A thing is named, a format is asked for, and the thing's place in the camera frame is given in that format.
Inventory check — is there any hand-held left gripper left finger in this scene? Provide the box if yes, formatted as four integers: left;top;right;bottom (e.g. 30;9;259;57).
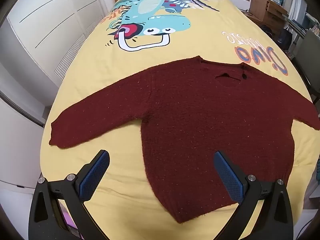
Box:
28;149;110;240

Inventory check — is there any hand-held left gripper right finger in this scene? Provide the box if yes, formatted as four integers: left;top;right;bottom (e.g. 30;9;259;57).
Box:
213;151;294;240

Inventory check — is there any dark red knit sweater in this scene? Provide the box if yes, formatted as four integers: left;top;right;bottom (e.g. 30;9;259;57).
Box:
49;56;320;224

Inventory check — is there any yellow printed bedsheet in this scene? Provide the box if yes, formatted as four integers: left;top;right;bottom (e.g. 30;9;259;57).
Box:
37;0;320;240

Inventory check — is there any grey chair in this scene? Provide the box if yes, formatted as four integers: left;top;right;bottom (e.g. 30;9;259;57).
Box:
292;29;320;90

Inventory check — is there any dark bag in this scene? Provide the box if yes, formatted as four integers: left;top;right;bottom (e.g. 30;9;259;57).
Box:
277;27;293;47

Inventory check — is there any wooden drawer cabinet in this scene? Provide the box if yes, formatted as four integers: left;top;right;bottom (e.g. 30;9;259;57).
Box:
249;0;288;27

